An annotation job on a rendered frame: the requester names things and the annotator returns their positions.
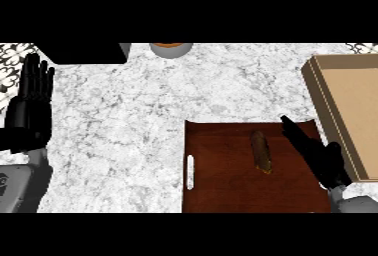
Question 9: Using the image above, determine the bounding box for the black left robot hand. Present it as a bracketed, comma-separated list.
[0, 52, 56, 155]

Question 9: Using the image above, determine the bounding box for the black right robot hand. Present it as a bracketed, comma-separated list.
[279, 114, 354, 191]

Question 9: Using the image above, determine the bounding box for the brown sweet potato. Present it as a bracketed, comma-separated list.
[248, 130, 273, 175]

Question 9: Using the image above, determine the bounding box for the open cardboard box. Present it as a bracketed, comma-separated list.
[300, 53, 378, 183]

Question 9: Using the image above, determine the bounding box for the dark brown wooden tray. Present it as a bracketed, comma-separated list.
[182, 119, 332, 214]

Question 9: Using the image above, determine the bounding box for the black box appliance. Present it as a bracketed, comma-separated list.
[37, 43, 133, 65]

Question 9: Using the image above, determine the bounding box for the grey pot with orange top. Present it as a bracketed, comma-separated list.
[149, 43, 195, 60]

